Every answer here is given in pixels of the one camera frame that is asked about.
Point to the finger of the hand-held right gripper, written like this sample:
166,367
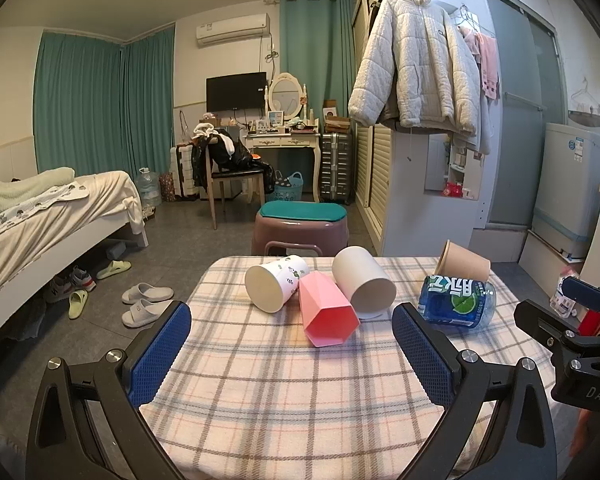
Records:
542,319
585,292

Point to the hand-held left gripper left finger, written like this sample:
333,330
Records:
160,355

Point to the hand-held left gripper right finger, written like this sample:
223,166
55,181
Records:
425,355

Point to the pink faceted cup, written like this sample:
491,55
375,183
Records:
327,312

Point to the blue label plastic bottle cup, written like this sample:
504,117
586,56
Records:
457,301

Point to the plain grey cup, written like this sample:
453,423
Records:
362,282

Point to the brown paper cup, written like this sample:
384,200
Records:
462,262

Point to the white cup with green print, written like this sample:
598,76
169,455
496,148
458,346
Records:
275,285

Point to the white pink packet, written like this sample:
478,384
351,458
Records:
560,299

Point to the red box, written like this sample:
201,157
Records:
596,321

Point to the white slipper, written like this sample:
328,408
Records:
147,292
147,313

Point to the green slipper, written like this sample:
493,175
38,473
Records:
114,269
78,304

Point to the grey sneaker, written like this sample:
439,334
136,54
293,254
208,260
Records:
57,290
82,279

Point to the white washing machine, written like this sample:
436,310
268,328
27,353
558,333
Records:
570,185

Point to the plaid tablecloth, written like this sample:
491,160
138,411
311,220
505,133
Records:
280,400

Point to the frosted glass door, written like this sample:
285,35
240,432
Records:
525,160

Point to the bed with beige sheet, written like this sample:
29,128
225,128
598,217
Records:
55,240

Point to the white wardrobe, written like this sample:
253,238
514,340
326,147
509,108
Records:
405,195

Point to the patterned gift bag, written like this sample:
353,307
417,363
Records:
166,187

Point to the clear water jug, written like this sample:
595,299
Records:
149,187

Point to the purple plastic stool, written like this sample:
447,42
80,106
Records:
300,235

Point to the white suitcase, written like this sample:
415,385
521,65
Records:
182,170

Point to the teal stool cushion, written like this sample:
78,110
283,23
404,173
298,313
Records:
302,211

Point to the wooden chair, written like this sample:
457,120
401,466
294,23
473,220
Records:
232,177

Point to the printed white blanket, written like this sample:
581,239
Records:
25,212

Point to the silver suitcase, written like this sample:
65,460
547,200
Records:
336,167

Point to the teal laundry basket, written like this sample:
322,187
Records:
288,188

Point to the black clothes pile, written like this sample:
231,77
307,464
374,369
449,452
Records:
230,152

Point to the light green blanket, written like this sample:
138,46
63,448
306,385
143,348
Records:
20,190

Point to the white vanity table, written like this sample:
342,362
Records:
282,141

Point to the cardboard box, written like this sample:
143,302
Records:
337,124

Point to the pink towel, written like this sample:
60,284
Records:
489,62

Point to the wide teal curtain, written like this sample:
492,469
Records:
95,110

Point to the black television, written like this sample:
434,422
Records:
236,91

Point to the white puffer jacket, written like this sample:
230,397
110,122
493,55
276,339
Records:
420,65

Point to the oval vanity mirror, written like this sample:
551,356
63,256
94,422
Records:
286,92

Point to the narrow teal curtain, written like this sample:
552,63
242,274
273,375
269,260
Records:
315,55

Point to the white air conditioner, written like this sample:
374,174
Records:
232,27

